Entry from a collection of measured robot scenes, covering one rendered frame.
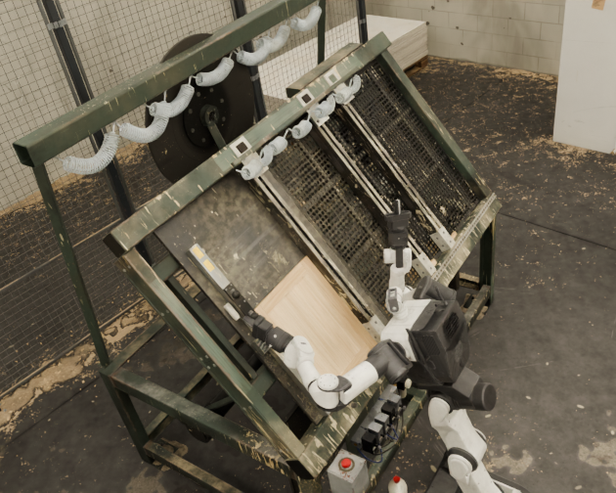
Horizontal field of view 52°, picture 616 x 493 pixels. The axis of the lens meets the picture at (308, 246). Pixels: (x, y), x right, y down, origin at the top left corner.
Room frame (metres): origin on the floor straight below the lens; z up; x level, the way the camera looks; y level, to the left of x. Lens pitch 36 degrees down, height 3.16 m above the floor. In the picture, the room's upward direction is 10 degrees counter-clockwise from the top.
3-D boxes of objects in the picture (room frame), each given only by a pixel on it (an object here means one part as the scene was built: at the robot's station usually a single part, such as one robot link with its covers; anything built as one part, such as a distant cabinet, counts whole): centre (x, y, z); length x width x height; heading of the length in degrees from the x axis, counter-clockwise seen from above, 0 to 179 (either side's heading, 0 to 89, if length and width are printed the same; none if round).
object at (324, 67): (3.60, -0.31, 1.38); 0.70 x 0.15 x 0.85; 140
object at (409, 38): (7.31, -0.66, 0.28); 2.45 x 1.03 x 0.56; 131
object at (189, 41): (3.08, 0.38, 1.85); 0.80 x 0.06 x 0.80; 140
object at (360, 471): (1.55, 0.00, 0.84); 0.12 x 0.12 x 0.18; 50
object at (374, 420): (1.93, -0.22, 0.69); 0.50 x 0.14 x 0.24; 140
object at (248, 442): (2.89, 0.00, 0.41); 2.20 x 1.38 x 0.83; 140
